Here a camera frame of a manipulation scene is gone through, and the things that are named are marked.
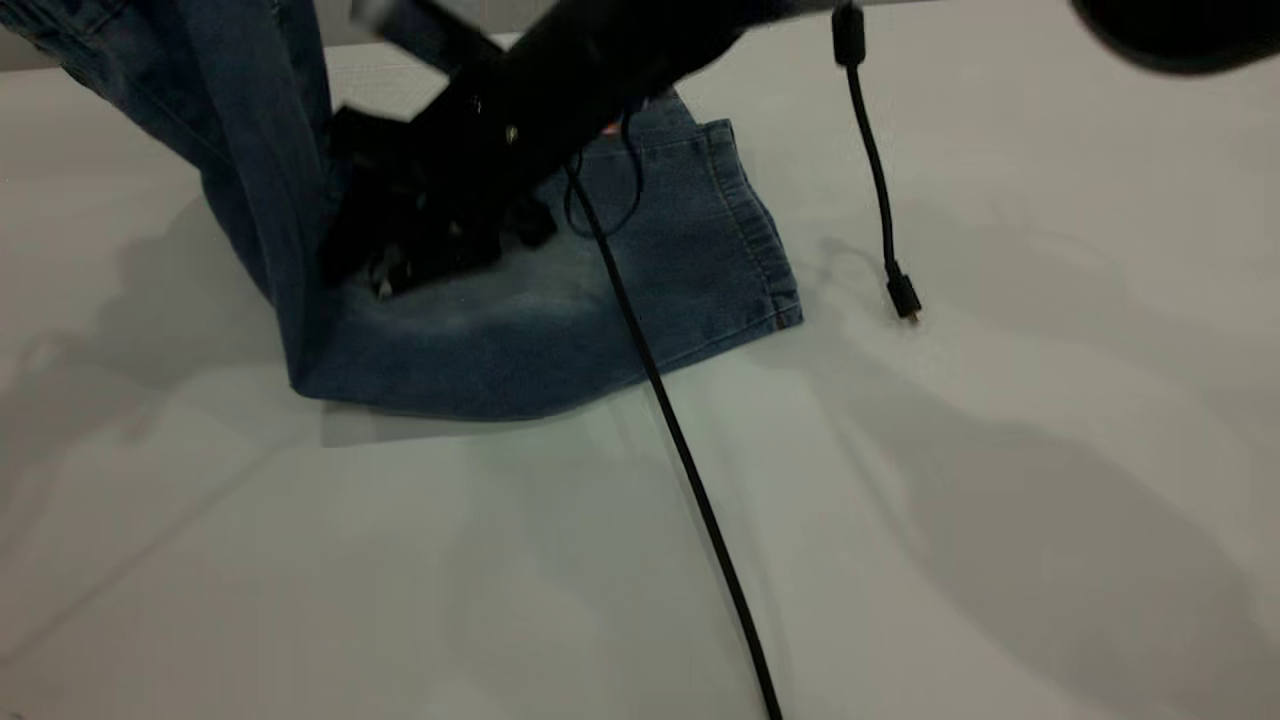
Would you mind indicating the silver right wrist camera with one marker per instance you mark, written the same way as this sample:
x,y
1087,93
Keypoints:
x,y
370,12

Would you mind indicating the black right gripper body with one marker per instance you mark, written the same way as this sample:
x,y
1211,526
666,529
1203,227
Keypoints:
x,y
450,160

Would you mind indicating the black right camera bracket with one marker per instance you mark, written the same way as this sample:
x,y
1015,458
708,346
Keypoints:
x,y
450,35

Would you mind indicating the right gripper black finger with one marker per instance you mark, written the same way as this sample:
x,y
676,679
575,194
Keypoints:
x,y
370,240

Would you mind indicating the blue denim shorts with print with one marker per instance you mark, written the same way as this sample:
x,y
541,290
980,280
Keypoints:
x,y
700,250

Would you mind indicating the right gripper scuffed finger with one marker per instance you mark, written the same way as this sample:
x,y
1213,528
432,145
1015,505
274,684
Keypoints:
x,y
440,255

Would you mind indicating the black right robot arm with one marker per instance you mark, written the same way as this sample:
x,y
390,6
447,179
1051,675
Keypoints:
x,y
620,50

